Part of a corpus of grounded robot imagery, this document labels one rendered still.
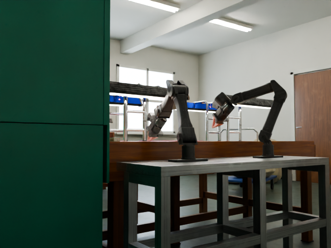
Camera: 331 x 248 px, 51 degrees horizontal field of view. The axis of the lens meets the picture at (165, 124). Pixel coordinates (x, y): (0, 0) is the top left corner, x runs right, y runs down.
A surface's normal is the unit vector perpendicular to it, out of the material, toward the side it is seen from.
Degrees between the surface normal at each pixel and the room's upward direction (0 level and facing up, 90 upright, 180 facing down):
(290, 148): 90
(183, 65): 90
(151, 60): 90
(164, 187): 90
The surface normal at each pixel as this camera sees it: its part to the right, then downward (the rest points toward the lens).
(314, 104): -0.81, -0.03
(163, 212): 0.58, -0.04
